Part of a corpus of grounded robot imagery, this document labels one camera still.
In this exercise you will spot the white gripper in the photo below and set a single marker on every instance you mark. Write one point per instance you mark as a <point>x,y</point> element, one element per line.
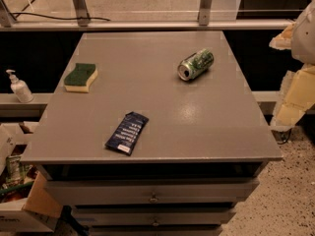
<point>304,38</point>

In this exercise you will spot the grey drawer cabinet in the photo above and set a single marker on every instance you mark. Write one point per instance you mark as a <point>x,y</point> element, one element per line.
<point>199,155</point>

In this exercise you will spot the green and yellow sponge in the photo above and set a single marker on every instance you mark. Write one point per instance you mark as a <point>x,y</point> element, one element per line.
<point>80,78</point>

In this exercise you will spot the metal railing frame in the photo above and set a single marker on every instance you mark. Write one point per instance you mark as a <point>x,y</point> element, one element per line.
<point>108,15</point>

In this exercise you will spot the white pump bottle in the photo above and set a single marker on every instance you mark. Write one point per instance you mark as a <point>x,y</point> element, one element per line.
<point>19,88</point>

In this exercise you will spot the cardboard box with items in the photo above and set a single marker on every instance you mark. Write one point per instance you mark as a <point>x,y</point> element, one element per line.
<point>25,206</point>

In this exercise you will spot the dark blue snack packet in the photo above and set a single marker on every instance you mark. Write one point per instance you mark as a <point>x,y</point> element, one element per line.
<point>126,135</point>

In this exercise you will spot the green soda can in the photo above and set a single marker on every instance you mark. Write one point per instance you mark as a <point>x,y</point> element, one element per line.
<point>193,66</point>

